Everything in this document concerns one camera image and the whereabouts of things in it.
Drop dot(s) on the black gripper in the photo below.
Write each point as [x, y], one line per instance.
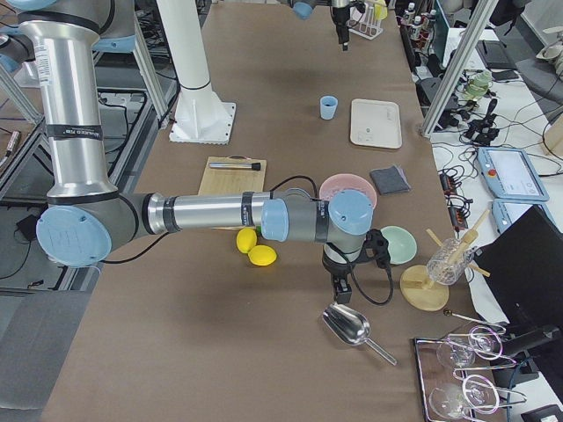
[335, 268]
[339, 18]

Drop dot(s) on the light blue plastic cup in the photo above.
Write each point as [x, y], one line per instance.
[327, 107]

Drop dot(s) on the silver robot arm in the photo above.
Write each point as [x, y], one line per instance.
[304, 8]
[87, 217]

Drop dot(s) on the steel ice scoop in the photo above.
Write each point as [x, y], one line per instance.
[353, 328]

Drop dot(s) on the wooden cup tree stand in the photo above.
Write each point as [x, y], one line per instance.
[420, 291]

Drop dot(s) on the pink bowl of ice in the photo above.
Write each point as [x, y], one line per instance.
[347, 181]

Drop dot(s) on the green ceramic bowl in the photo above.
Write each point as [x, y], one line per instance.
[402, 246]

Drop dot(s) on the yellow lemon lower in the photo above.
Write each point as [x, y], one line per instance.
[262, 255]

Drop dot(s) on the yellow lemon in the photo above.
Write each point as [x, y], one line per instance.
[262, 255]
[246, 240]

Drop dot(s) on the small bar spoon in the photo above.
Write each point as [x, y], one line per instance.
[451, 313]

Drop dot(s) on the textured clear glass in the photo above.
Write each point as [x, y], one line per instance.
[443, 268]

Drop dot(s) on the yellow lemon upper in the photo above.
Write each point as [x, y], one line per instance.
[246, 240]

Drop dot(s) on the cream rabbit serving tray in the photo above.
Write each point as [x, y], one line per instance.
[375, 123]

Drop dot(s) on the grey folded cloth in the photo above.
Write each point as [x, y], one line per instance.
[390, 180]

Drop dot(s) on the upper wine glass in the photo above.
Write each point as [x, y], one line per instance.
[459, 350]

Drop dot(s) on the steel muddler black tip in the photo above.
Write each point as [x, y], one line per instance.
[236, 166]

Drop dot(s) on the wooden cutting board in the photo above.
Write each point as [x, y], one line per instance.
[228, 182]

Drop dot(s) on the lower wine glass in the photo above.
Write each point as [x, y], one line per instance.
[475, 396]

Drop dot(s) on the blue teach pendant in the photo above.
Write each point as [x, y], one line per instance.
[506, 212]
[510, 175]

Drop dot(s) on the black monitor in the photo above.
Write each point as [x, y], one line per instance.
[525, 265]

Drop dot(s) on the white wire cup rack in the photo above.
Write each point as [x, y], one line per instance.
[366, 18]

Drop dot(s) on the aluminium frame post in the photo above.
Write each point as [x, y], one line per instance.
[466, 45]

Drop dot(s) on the wire wine glass rack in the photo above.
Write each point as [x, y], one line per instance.
[455, 375]

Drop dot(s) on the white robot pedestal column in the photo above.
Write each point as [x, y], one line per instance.
[200, 115]

